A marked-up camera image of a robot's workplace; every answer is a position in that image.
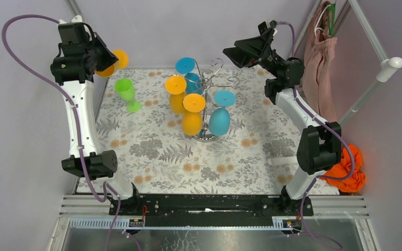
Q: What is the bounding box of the white pipe frame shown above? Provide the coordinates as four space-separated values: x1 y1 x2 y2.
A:
253 0 402 126

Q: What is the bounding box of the blue wine glass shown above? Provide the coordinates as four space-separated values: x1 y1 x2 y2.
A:
208 90 236 136
175 57 203 95

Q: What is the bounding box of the purple cable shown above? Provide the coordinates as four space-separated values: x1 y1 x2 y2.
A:
2 14 143 251
275 20 356 250

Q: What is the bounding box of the pink hanging cloth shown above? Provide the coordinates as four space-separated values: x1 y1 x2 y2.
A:
302 1 338 122

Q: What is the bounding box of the orange cloth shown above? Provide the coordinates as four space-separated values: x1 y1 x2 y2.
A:
321 144 366 193

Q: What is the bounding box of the white pipe on table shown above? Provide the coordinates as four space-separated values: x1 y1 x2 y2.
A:
267 156 298 166

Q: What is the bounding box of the orange wine glass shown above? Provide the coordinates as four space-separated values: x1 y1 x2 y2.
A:
95 50 129 77
165 75 187 114
182 94 206 136

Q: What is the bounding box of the orange wine glass front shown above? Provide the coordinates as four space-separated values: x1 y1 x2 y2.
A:
182 94 206 136

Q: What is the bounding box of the floral tablecloth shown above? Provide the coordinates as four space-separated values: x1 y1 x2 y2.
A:
96 69 300 195

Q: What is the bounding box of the orange wine glass back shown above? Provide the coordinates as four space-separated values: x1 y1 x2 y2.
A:
95 50 129 77

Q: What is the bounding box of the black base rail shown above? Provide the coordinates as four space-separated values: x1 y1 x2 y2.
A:
109 193 314 227

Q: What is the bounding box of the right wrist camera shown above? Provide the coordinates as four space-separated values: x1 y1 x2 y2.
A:
258 20 278 35

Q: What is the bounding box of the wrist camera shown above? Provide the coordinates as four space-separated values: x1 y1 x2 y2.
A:
258 20 278 35
58 15 91 36

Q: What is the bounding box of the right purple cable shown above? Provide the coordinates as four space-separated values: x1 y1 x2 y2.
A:
275 20 356 250

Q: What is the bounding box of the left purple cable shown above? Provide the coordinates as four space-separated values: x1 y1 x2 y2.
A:
2 14 143 251

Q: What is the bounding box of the blue wine glass front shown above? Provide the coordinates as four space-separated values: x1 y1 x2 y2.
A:
208 90 236 136

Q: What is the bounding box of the blue wine glass back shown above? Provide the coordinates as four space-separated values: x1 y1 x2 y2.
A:
175 57 203 95

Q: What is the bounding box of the green wine glass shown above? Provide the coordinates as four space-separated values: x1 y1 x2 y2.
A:
114 78 142 113

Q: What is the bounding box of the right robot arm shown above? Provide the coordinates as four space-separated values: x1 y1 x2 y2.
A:
222 27 341 215

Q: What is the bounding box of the chrome wine glass rack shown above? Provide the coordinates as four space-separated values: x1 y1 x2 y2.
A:
192 58 240 143

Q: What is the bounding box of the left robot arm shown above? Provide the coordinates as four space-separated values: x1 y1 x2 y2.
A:
50 21 142 215

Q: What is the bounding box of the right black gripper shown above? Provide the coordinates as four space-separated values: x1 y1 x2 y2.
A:
222 28 284 78

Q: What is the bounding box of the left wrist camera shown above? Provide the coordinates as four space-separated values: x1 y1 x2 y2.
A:
58 15 91 36

